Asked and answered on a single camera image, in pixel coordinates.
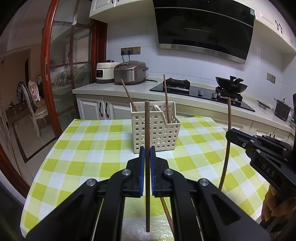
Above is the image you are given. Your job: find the dark jacket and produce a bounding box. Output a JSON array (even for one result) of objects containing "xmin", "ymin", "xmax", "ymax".
[{"xmin": 16, "ymin": 81, "xmax": 28, "ymax": 103}]

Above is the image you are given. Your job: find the red wooden glass sliding door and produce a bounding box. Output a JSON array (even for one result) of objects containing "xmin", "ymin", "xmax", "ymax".
[{"xmin": 41, "ymin": 0, "xmax": 93, "ymax": 138}]

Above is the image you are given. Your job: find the black range hood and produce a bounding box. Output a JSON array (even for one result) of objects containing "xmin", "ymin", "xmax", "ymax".
[{"xmin": 153, "ymin": 0, "xmax": 256, "ymax": 65}]

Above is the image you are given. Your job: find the black burner pan support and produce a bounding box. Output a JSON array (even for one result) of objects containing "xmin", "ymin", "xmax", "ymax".
[
  {"xmin": 216, "ymin": 87, "xmax": 244, "ymax": 103},
  {"xmin": 163, "ymin": 77, "xmax": 191, "ymax": 90}
]

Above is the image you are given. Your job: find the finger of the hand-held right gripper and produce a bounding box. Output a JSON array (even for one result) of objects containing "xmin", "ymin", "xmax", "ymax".
[
  {"xmin": 225, "ymin": 130, "xmax": 258, "ymax": 151},
  {"xmin": 232, "ymin": 128, "xmax": 292, "ymax": 151}
]

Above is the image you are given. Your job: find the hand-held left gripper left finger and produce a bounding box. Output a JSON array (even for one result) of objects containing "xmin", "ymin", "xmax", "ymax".
[{"xmin": 23, "ymin": 146, "xmax": 146, "ymax": 241}]

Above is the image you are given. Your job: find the person's right hand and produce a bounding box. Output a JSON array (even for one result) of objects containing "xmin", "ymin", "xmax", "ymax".
[{"xmin": 261, "ymin": 185, "xmax": 286, "ymax": 223}]

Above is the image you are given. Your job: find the white pressure cooker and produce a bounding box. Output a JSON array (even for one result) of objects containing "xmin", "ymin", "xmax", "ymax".
[{"xmin": 96, "ymin": 60, "xmax": 120, "ymax": 84}]

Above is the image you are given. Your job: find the white ornate dining chair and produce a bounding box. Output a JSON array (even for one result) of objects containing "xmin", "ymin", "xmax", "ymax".
[{"xmin": 22, "ymin": 80, "xmax": 48, "ymax": 139}]

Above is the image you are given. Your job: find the silver rice cooker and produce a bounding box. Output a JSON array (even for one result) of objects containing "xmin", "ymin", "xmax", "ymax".
[{"xmin": 114, "ymin": 61, "xmax": 149, "ymax": 85}]

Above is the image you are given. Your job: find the black glass gas hob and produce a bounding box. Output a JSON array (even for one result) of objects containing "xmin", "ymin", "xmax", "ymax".
[{"xmin": 149, "ymin": 79, "xmax": 255, "ymax": 112}]

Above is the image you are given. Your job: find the white wall cabinet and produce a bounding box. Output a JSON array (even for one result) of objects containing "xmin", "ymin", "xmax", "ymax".
[
  {"xmin": 253, "ymin": 0, "xmax": 296, "ymax": 54},
  {"xmin": 89, "ymin": 0, "xmax": 155, "ymax": 23}
]

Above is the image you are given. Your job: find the white base cabinet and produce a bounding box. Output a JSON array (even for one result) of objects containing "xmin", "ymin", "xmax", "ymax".
[{"xmin": 76, "ymin": 94, "xmax": 296, "ymax": 149}]

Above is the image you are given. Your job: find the cream plastic utensil basket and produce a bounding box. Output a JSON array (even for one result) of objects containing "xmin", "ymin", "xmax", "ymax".
[{"xmin": 131, "ymin": 101, "xmax": 182, "ymax": 154}]

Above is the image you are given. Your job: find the steel stockpot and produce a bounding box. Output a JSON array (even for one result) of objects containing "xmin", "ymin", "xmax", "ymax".
[{"xmin": 273, "ymin": 98, "xmax": 292, "ymax": 121}]

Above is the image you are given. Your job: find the red wooden door frame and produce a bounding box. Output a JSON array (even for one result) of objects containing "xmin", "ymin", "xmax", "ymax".
[{"xmin": 0, "ymin": 0, "xmax": 108, "ymax": 200}]

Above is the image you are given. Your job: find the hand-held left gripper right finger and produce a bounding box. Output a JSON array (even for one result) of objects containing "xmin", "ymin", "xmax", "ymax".
[{"xmin": 150, "ymin": 146, "xmax": 271, "ymax": 241}]

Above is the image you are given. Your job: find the black wok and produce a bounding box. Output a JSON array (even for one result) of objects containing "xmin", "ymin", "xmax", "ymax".
[{"xmin": 216, "ymin": 75, "xmax": 248, "ymax": 93}]

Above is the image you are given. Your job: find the green checked tablecloth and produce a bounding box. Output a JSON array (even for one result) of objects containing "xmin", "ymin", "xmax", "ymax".
[{"xmin": 20, "ymin": 115, "xmax": 272, "ymax": 235}]

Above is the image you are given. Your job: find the brown wooden chopstick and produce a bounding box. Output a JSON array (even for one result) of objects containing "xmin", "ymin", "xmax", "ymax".
[
  {"xmin": 121, "ymin": 79, "xmax": 137, "ymax": 112},
  {"xmin": 161, "ymin": 197, "xmax": 174, "ymax": 232},
  {"xmin": 145, "ymin": 101, "xmax": 151, "ymax": 232},
  {"xmin": 163, "ymin": 74, "xmax": 171, "ymax": 123},
  {"xmin": 218, "ymin": 97, "xmax": 232, "ymax": 192}
]

